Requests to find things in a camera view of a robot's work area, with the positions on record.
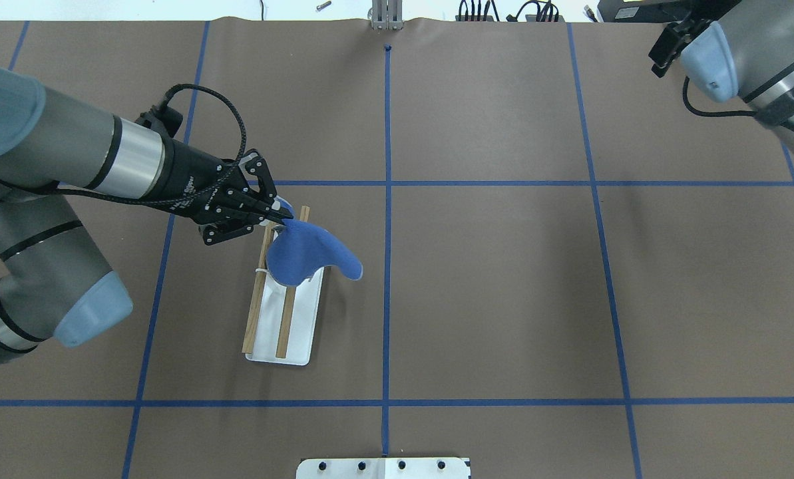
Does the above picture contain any left wooden rack rod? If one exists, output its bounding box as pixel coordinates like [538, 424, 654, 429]
[242, 222, 274, 355]

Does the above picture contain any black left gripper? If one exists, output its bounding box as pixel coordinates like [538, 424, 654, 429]
[160, 140, 296, 245]

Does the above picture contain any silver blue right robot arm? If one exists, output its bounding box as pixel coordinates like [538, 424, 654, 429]
[680, 1, 794, 155]

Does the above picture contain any black cable bundle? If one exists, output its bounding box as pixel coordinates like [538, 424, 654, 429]
[457, 0, 564, 23]

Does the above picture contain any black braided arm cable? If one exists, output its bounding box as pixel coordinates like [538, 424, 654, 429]
[51, 83, 248, 207]

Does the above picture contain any aluminium frame post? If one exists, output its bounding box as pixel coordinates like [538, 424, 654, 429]
[369, 0, 405, 31]

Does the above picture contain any right wooden rack rod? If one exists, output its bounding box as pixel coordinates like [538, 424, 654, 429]
[275, 206, 311, 359]

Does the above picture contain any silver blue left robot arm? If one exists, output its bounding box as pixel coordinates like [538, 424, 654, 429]
[0, 67, 294, 366]

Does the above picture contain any blue microfiber towel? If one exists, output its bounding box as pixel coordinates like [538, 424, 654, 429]
[266, 219, 363, 286]

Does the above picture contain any wooden rack rod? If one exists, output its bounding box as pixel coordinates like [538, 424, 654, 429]
[275, 206, 311, 359]
[242, 222, 274, 355]

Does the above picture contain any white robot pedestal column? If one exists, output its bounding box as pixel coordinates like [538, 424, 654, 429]
[296, 457, 472, 478]

